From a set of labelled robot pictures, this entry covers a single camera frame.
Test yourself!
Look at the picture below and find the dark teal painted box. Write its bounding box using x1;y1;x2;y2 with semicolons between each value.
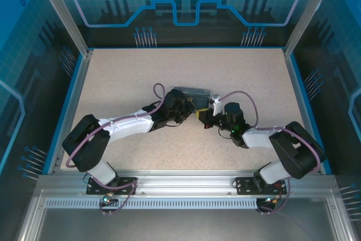
171;85;212;111

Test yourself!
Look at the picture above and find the blue table edge strip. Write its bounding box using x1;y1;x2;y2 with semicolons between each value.
289;54;331;174
46;53;87;176

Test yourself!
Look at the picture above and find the thin black cable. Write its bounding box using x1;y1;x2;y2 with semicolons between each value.
218;127;235;140

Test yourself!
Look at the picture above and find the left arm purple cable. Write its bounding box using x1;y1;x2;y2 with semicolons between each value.
65;82;170;216

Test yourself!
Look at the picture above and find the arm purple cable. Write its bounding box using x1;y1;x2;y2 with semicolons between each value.
65;82;170;216
221;90;325;216

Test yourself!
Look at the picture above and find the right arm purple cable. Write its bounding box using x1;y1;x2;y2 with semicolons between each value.
221;90;325;216

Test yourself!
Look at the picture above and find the aluminium mounting rail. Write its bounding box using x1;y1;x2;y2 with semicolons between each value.
38;169;336;196

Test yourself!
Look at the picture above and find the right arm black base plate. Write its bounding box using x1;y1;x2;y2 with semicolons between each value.
234;177;291;196

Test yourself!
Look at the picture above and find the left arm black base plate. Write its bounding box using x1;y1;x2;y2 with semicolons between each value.
85;177;138;196

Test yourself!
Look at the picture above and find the cable connector with green light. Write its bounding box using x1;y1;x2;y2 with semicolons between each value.
102;192;118;205
263;195;283;205

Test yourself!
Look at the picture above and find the slotted grey cable duct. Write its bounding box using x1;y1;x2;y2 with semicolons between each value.
45;198;267;210

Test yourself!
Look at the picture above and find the aluminium frame post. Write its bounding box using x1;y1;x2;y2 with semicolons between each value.
283;0;332;57
31;0;94;57

